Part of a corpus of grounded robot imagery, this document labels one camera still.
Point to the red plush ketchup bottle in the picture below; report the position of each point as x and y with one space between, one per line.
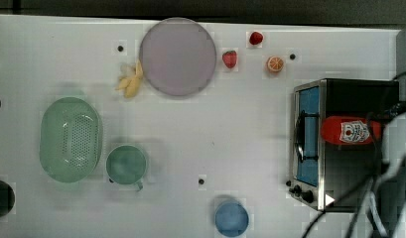
350 131

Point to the steel toaster oven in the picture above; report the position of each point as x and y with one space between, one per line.
327 176

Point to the red toy strawberry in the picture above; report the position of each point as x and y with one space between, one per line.
229 59

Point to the grey round plate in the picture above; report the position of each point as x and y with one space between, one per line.
178 57

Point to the peeled toy banana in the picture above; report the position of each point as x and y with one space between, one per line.
131 84

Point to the green mug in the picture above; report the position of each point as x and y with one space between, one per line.
127 165

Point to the toy orange half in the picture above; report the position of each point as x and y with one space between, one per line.
274 64

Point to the small red toy fruit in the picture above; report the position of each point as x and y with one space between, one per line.
256 38

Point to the blue bowl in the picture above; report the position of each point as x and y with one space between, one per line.
231 219

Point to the green perforated colander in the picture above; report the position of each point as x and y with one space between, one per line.
71 140

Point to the black round object lower left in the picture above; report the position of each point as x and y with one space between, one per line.
7 198

